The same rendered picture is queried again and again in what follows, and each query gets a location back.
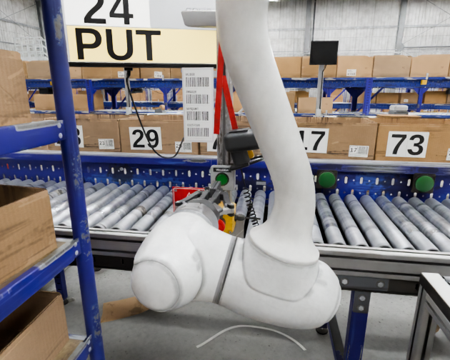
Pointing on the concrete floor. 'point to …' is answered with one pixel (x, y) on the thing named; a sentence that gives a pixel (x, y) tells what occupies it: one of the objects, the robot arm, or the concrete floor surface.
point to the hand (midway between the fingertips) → (215, 190)
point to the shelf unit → (26, 133)
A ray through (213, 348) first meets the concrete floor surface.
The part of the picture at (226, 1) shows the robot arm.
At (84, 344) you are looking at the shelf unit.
